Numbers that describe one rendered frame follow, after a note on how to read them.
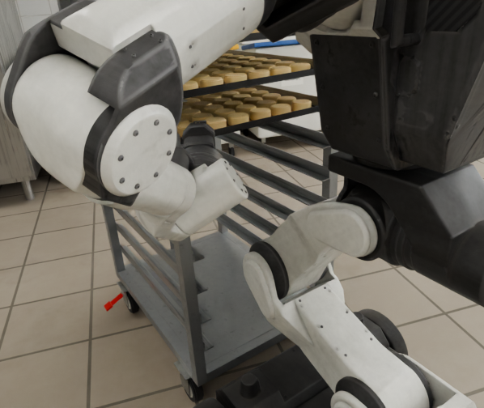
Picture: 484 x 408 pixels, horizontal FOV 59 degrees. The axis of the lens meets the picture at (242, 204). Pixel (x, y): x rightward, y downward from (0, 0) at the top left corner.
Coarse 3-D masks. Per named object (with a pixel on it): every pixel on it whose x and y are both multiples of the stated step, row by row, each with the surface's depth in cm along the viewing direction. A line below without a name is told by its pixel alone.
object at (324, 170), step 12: (240, 144) 144; (252, 144) 140; (264, 144) 134; (264, 156) 132; (276, 156) 131; (288, 156) 126; (300, 168) 121; (312, 168) 118; (324, 168) 114; (324, 180) 113
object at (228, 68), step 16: (224, 64) 110; (240, 64) 111; (256, 64) 107; (272, 64) 105; (288, 64) 105; (304, 64) 102; (192, 80) 94; (208, 80) 89; (224, 80) 94; (240, 80) 92
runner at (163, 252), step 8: (128, 216) 134; (136, 224) 129; (144, 232) 124; (152, 240) 119; (152, 248) 121; (160, 248) 116; (160, 256) 117; (168, 256) 112; (168, 264) 113; (176, 272) 109; (200, 288) 103
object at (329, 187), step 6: (324, 150) 113; (330, 150) 111; (336, 150) 112; (324, 156) 113; (324, 162) 114; (330, 174) 113; (336, 174) 115; (330, 180) 114; (336, 180) 115; (324, 186) 117; (330, 186) 115; (336, 186) 116; (324, 192) 117; (330, 192) 116; (336, 192) 117
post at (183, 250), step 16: (176, 128) 84; (176, 144) 85; (176, 256) 97; (192, 256) 97; (192, 272) 98; (192, 288) 100; (192, 304) 101; (192, 320) 103; (192, 336) 105; (192, 352) 108; (192, 368) 112
